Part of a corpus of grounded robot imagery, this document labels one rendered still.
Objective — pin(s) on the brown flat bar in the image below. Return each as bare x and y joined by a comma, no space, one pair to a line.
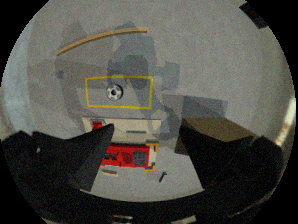
134,30

